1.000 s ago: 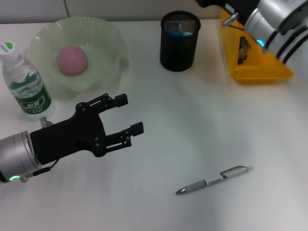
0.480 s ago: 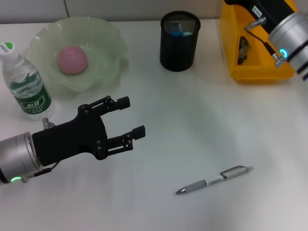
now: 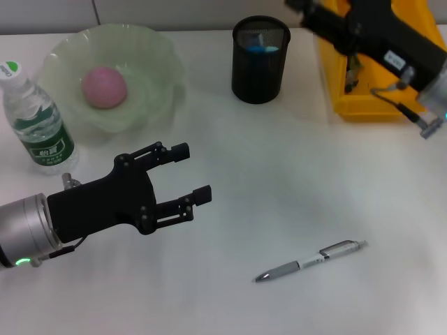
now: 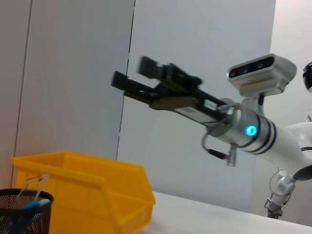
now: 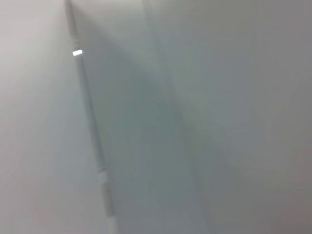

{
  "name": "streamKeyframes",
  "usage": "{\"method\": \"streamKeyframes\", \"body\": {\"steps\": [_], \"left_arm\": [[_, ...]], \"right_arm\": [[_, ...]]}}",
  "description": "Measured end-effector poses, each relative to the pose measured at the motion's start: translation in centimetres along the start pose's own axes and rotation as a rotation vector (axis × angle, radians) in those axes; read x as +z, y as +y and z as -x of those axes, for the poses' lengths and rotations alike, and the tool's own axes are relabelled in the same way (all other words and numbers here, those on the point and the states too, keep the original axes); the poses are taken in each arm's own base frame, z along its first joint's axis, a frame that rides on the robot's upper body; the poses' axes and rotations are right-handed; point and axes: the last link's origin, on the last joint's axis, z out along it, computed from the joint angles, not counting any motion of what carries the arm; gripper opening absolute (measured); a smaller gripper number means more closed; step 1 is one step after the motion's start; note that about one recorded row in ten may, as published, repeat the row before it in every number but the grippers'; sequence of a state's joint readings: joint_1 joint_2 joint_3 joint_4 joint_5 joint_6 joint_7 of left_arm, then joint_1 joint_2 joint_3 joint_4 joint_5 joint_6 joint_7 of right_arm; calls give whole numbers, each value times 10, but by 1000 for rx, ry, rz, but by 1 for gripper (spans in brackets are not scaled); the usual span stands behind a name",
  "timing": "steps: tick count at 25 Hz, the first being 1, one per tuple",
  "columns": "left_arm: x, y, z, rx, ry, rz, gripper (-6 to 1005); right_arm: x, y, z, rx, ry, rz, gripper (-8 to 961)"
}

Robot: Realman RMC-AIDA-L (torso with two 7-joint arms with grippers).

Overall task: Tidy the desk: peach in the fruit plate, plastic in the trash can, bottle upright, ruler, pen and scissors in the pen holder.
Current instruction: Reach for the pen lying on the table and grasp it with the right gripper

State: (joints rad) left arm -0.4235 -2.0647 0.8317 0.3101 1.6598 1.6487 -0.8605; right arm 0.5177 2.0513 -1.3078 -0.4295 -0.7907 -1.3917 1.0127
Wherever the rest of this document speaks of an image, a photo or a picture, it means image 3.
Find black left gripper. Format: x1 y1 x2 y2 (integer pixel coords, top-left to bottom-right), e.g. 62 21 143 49
47 141 213 244

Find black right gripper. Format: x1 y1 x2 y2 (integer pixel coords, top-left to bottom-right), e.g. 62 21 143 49
284 0 447 94

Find blue scissors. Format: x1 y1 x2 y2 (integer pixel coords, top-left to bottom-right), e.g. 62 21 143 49
246 33 280 56

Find green plastic wrapper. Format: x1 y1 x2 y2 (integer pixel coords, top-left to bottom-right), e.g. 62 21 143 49
344 52 366 94

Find pink peach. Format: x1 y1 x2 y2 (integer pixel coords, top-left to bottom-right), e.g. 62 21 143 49
82 66 129 110

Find silver white pen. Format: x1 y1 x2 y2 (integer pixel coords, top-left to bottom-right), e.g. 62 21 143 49
253 239 369 283

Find clear bottle green label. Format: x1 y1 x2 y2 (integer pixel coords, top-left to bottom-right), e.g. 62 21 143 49
0 59 80 176

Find green glass fruit plate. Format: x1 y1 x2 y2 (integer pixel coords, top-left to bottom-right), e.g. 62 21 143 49
36 22 188 135

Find black mesh cup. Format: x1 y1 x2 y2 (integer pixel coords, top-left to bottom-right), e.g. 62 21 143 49
231 15 291 105

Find yellow plastic bin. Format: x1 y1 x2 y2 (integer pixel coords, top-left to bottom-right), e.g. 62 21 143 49
316 0 443 122

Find left gripper cable with plug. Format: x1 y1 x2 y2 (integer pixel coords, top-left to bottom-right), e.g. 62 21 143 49
33 173 88 268

